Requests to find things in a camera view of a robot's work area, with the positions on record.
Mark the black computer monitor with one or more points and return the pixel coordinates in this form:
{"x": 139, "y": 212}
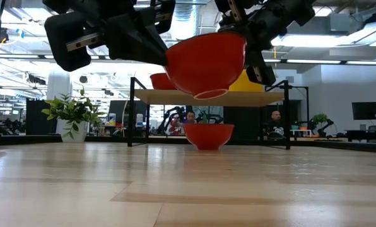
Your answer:
{"x": 367, "y": 110}

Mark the yellow plastic bowl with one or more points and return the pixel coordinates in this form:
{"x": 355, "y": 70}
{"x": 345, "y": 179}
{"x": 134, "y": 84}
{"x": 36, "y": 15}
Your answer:
{"x": 246, "y": 83}

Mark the green leafy potted plant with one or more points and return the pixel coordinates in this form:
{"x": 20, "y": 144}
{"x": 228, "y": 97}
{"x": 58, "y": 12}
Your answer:
{"x": 69, "y": 110}

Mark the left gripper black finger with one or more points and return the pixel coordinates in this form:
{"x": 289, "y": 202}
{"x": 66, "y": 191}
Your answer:
{"x": 131, "y": 41}

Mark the small green background plant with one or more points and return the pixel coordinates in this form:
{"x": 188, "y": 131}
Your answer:
{"x": 320, "y": 119}

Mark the white bottle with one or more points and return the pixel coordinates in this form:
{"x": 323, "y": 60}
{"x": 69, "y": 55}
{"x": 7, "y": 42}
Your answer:
{"x": 139, "y": 119}
{"x": 112, "y": 119}

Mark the white column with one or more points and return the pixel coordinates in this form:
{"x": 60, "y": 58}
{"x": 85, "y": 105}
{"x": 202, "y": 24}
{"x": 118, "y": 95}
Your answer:
{"x": 59, "y": 85}

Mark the silver ventilation duct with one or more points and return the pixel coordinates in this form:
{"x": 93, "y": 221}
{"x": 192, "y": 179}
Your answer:
{"x": 185, "y": 25}

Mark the black cabinet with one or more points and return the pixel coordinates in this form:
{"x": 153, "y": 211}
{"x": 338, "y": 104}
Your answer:
{"x": 38, "y": 116}

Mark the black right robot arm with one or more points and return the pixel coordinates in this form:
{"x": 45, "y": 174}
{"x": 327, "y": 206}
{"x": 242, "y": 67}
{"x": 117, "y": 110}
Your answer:
{"x": 285, "y": 15}

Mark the long ceiling light strip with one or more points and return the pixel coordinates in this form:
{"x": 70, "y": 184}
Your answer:
{"x": 314, "y": 61}

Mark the black background robot arm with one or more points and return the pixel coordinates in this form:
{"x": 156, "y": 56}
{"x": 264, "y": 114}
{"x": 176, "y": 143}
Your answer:
{"x": 170, "y": 118}
{"x": 213, "y": 116}

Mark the white plant pot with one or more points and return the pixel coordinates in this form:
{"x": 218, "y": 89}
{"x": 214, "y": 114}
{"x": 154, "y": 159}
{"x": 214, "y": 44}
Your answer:
{"x": 79, "y": 134}

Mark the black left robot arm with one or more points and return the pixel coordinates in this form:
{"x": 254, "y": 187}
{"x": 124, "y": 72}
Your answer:
{"x": 90, "y": 4}

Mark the red bowl with floral inside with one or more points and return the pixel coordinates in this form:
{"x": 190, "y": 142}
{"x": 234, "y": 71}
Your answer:
{"x": 208, "y": 137}
{"x": 161, "y": 82}
{"x": 207, "y": 66}

